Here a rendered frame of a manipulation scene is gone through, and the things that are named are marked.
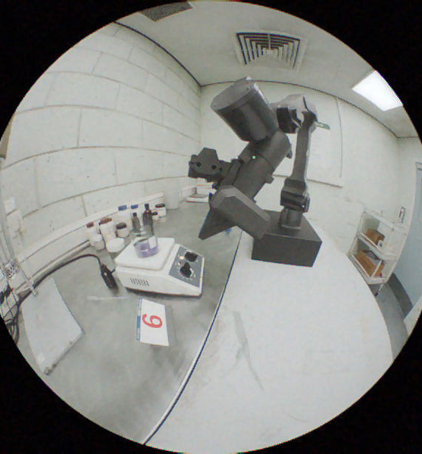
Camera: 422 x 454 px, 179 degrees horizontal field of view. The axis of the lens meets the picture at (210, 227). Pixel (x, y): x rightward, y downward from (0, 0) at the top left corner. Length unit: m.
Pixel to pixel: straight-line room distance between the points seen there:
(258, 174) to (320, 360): 0.33
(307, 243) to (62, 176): 0.95
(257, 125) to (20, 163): 0.76
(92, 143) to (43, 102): 0.40
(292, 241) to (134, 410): 0.50
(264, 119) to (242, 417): 0.37
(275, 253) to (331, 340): 0.28
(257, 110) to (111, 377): 0.41
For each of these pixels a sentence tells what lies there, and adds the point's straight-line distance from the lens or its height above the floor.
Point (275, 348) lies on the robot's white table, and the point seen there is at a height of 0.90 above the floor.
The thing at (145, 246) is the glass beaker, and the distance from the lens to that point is 0.28.
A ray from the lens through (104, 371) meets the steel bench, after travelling 0.31.
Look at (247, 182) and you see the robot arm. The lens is 0.18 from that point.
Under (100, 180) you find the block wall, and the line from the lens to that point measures 0.80.
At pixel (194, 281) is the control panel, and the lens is 0.30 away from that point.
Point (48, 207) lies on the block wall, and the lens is 0.72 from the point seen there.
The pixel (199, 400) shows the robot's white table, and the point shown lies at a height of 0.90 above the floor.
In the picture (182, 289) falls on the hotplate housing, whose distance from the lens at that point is 0.29.
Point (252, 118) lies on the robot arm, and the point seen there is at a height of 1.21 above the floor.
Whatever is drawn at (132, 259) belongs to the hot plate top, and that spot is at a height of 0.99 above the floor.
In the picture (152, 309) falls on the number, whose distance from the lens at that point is 0.29.
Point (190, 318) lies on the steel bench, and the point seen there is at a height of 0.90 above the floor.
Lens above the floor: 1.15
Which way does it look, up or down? 23 degrees down
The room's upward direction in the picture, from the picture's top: straight up
